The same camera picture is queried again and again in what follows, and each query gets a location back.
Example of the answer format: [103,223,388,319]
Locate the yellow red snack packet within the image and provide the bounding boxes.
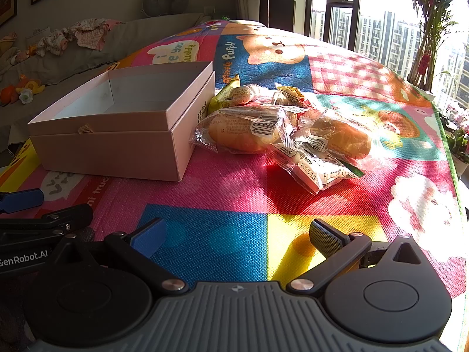
[275,83,307,108]

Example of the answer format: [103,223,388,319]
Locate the colourful cartoon play mat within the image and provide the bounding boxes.
[0,18,467,301]

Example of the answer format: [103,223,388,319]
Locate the clear-wrapped bread with barcode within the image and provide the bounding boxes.
[188,106,291,155]

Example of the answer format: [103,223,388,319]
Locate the long yellow snack packet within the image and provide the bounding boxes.
[208,74,241,116]

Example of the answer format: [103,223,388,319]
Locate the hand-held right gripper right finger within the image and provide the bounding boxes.
[286,219,422,296]

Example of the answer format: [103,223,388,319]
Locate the pink potted flowers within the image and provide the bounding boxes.
[439,102,469,178]

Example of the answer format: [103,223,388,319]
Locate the clear printed snack packet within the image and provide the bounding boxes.
[270,142,364,196]

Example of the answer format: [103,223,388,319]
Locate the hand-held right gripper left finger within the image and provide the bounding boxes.
[51,217,190,295]

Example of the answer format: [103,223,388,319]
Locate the pink cardboard box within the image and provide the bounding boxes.
[27,61,216,182]

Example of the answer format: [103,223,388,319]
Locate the orange plush toy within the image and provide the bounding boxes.
[0,75,47,106]

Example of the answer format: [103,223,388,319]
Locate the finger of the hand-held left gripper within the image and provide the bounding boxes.
[0,203,93,243]
[0,188,45,214]

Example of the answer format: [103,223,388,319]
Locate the round cake packet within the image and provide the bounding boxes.
[223,84,265,107]

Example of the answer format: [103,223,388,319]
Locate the clear-wrapped bread roll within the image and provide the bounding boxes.
[296,109,390,170]

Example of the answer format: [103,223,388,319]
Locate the dark window frame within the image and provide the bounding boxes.
[293,0,362,53]

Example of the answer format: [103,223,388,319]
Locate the pile of pink clothes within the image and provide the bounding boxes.
[37,18,126,58]

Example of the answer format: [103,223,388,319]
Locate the green palm plant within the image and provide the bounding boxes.
[400,0,469,93]

